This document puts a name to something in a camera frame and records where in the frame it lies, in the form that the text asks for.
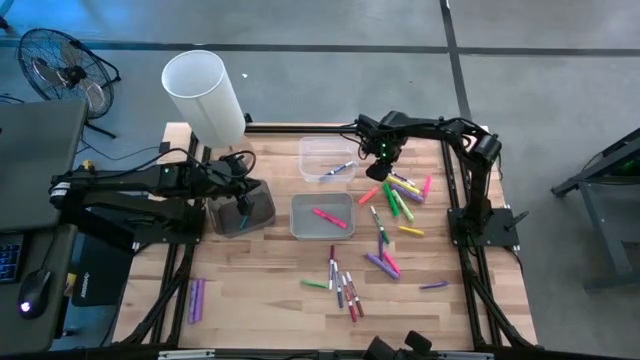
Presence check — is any dark red thin marker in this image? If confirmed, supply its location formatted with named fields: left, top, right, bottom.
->
left=345, top=271, right=365, bottom=318

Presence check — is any grey flat panel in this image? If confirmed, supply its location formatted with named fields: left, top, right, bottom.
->
left=0, top=98, right=89, bottom=232

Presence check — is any purple highlighter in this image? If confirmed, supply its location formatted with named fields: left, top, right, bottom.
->
left=391, top=183, right=426, bottom=205
left=366, top=251, right=401, bottom=280

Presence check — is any black keyboard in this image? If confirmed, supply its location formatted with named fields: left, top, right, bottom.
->
left=0, top=233, right=25, bottom=287

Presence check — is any black computer tower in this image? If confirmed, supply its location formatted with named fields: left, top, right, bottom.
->
left=71, top=233, right=135, bottom=307

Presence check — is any black floor cable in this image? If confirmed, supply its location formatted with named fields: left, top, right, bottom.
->
left=74, top=142, right=164, bottom=162

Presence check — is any dark blue thin marker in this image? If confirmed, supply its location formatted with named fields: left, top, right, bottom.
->
left=332, top=260, right=345, bottom=309

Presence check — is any white cylindrical table lamp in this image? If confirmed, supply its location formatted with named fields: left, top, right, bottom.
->
left=160, top=48, right=254, bottom=164

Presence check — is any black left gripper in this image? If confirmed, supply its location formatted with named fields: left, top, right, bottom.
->
left=210, top=155, right=259, bottom=218

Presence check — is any grey metal cart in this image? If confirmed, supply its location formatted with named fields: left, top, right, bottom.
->
left=551, top=127, right=640, bottom=291

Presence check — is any silver bracket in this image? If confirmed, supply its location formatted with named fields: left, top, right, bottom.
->
left=438, top=351, right=496, bottom=360
left=158, top=349, right=217, bottom=360

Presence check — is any blue white thin marker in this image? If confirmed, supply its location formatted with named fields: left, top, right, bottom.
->
left=319, top=160, right=359, bottom=178

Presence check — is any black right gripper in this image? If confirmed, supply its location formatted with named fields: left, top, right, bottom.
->
left=356, top=113, right=407, bottom=183

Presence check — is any smoky translucent plastic bin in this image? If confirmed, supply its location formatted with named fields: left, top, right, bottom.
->
left=207, top=178, right=277, bottom=239

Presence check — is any clear plastic container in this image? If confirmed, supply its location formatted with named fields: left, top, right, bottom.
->
left=298, top=135, right=359, bottom=183

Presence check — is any dark green highlighter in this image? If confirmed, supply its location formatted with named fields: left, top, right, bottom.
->
left=382, top=183, right=401, bottom=218

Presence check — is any black floor fan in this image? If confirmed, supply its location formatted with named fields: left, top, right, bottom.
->
left=17, top=27, right=122, bottom=140

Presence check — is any grey plastic bin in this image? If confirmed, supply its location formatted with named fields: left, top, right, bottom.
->
left=289, top=192, right=356, bottom=241

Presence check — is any dark desk top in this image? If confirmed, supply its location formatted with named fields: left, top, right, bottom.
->
left=0, top=223, right=79, bottom=354

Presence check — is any orange highlighter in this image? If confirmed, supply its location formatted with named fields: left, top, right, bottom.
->
left=357, top=187, right=381, bottom=207

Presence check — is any light green highlighter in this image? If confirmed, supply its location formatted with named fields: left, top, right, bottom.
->
left=391, top=188, right=416, bottom=223

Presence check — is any black bulky object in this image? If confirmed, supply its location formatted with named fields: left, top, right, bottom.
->
left=362, top=329, right=434, bottom=360

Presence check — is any black computer mouse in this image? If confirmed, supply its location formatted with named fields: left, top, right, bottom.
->
left=17, top=268, right=53, bottom=320

